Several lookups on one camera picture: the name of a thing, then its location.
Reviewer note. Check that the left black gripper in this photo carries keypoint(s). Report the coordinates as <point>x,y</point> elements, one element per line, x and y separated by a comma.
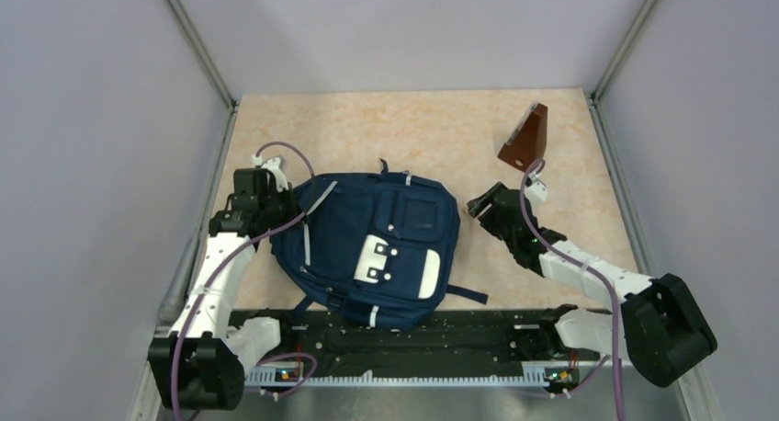
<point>294,208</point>

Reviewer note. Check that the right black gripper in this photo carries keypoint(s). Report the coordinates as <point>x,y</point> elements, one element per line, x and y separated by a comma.
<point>477,207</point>

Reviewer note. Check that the navy blue student backpack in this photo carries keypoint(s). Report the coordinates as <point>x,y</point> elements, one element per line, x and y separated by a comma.
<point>378,248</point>

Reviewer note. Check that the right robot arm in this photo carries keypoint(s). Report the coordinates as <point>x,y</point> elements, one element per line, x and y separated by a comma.
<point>654,323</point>

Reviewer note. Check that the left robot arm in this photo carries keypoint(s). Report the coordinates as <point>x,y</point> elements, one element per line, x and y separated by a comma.
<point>201,364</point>

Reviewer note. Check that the brown wooden metronome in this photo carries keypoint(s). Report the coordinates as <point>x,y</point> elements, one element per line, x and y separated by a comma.
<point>528,140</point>

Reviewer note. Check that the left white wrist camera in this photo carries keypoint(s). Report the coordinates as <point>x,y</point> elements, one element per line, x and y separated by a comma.
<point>274,166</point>

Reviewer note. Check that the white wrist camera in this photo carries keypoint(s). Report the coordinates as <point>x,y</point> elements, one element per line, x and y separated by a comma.
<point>274,166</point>
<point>536,191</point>

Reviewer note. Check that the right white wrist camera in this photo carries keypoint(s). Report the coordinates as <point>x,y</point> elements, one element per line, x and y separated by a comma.
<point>536,191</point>

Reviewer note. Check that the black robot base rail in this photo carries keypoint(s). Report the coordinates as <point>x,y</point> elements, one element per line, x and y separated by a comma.
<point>449,348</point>

